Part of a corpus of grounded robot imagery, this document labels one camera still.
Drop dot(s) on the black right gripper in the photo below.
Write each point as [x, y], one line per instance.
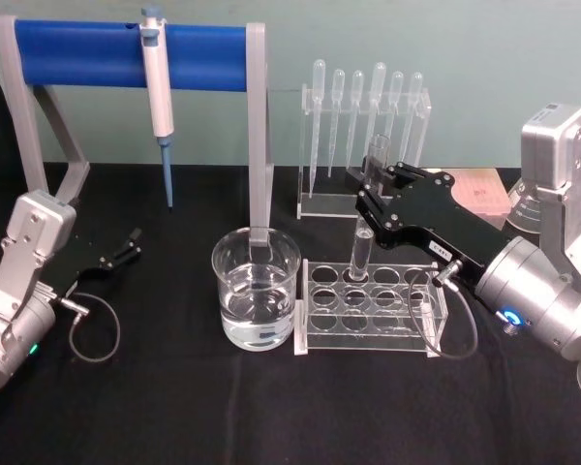
[436, 218]

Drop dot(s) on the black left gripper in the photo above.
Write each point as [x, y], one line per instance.
[89, 264]

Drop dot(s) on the glass test tube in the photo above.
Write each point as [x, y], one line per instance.
[361, 252]
[378, 147]

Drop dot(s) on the clear acrylic dropper rack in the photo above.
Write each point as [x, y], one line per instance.
[319, 206]

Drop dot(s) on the glass conical flask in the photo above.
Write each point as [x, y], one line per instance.
[520, 210]

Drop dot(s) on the clear acrylic test tube rack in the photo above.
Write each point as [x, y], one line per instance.
[368, 322]

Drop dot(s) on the glass beaker with water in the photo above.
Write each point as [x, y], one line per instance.
[256, 310]

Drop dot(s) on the white and blue micropipette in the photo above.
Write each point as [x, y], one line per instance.
[156, 87]

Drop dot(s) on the black table cloth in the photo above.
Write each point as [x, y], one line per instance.
[174, 412]

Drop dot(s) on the grey stand with blue bar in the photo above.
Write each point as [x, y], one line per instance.
[77, 55]

